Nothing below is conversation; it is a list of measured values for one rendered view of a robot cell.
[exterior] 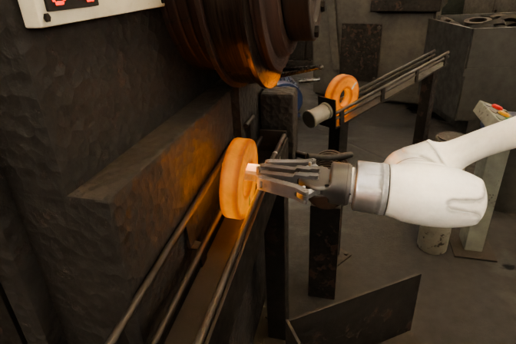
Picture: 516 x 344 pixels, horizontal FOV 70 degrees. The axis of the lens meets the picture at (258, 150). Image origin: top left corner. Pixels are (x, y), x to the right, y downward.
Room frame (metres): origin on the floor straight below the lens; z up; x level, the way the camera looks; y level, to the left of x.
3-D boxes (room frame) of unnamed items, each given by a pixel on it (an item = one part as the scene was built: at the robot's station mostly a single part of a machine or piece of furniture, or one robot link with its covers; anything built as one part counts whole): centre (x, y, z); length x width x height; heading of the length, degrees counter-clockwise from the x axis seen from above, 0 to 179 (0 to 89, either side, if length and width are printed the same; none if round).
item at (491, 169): (1.27, -0.90, 0.31); 0.24 x 0.16 x 0.62; 165
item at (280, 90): (1.04, -0.06, 0.68); 0.11 x 0.08 x 0.24; 75
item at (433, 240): (1.27, -0.74, 0.26); 0.12 x 0.12 x 0.52
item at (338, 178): (0.58, -0.12, 0.76); 0.09 x 0.08 x 0.07; 75
